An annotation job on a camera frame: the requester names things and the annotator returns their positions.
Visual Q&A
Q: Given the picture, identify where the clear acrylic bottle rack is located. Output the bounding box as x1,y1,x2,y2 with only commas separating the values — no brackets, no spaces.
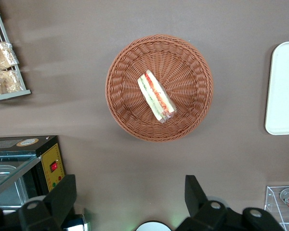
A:
264,185,289,231

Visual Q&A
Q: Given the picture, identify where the black glass food warmer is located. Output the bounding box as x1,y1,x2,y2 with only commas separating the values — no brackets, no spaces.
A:
0,135,66,215

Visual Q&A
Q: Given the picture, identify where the beige plastic serving tray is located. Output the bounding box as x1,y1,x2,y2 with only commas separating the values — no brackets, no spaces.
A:
264,40,289,135

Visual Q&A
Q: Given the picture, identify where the clear bag of bread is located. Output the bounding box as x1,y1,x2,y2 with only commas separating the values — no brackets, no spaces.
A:
0,69,24,96
0,42,19,71

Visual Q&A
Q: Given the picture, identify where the round brown wicker basket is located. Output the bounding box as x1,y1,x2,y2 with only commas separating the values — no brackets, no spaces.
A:
105,34,214,143

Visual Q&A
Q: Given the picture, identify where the grey wire bread rack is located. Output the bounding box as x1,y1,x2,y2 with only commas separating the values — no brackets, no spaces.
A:
0,0,31,103

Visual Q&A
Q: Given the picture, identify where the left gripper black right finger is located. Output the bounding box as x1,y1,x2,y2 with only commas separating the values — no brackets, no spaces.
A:
175,175,232,231

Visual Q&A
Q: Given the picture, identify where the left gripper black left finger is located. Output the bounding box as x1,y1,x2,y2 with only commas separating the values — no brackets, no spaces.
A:
18,174,77,231

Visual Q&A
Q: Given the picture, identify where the steel warmer pan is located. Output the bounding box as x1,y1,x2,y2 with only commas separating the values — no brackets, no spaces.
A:
0,165,27,213

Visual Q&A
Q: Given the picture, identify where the plastic-wrapped triangle sandwich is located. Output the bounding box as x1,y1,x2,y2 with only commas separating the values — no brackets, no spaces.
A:
137,69,178,125

